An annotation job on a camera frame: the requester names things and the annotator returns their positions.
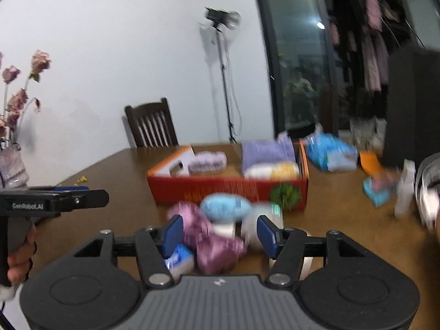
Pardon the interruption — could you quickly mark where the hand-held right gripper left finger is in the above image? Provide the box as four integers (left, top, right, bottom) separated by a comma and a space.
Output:
62, 214, 184, 288

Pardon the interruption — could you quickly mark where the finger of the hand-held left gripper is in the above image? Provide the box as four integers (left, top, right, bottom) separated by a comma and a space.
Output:
59, 189, 110, 212
29, 186, 90, 194

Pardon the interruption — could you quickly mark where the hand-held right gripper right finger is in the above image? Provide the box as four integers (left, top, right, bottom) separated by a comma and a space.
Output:
257, 214, 375, 288

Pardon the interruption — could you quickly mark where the white foam roll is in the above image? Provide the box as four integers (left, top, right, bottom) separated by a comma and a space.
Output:
240, 203, 313, 281

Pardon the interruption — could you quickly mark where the purple satin scrunchie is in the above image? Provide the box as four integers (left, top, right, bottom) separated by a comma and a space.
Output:
196, 232, 247, 275
167, 202, 212, 248

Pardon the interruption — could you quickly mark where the blue tissue packet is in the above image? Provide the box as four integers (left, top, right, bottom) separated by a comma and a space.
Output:
164, 244, 195, 281

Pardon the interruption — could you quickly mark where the blue plush toy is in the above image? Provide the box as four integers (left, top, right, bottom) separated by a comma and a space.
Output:
200, 193, 253, 221

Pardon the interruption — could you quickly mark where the red cardboard box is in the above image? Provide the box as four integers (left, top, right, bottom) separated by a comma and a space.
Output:
147, 141, 310, 212

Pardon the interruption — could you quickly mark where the yellow plush toy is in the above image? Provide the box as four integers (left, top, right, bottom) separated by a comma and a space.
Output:
245, 161, 300, 180

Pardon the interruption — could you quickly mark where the lavender fuzzy headband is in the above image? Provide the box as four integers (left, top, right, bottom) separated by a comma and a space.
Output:
188, 151, 228, 175

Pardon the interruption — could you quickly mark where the lavender drawstring pouch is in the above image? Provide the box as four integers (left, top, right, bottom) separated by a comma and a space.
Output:
241, 132, 297, 176

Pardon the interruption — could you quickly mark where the person's left hand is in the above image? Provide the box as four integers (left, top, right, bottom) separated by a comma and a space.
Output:
7, 228, 37, 284

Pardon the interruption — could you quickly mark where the purple glitter vase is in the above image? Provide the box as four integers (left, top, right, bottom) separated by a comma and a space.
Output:
0, 143, 30, 189

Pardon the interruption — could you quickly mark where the large patterned blue tissue pack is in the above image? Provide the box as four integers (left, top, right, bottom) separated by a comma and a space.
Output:
305, 133, 358, 172

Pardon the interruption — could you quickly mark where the dark wooden chair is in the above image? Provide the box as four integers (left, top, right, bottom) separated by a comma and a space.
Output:
124, 97, 179, 148

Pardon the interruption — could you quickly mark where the small blue and red packet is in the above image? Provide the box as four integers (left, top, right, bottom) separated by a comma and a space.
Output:
362, 174, 396, 208

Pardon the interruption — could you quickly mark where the orange packet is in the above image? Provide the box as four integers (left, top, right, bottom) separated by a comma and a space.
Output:
359, 150, 384, 176

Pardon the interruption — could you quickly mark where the dried pink roses bouquet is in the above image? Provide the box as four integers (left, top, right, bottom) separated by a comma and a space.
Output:
0, 50, 52, 150

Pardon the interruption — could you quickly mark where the white spray bottle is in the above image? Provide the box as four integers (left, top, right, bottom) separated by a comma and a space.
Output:
394, 159, 417, 219

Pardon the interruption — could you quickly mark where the black paper bag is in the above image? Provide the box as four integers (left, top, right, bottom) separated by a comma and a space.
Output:
382, 46, 440, 169

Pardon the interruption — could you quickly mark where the hanging clothes rack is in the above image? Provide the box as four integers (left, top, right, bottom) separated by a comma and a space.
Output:
252, 0, 440, 145

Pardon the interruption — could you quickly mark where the mauve hanging coat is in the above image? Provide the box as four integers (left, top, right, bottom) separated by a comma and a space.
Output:
361, 31, 389, 92

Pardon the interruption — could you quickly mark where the studio light on stand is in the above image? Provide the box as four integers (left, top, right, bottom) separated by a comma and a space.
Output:
204, 7, 243, 144

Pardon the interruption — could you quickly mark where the black hanging coat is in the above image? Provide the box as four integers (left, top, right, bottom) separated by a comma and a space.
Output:
332, 0, 365, 86

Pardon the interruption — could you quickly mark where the pink hanging jacket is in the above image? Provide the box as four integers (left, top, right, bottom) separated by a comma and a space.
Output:
364, 0, 383, 31

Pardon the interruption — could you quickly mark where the white charger cable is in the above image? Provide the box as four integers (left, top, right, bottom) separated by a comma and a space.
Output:
414, 155, 440, 231

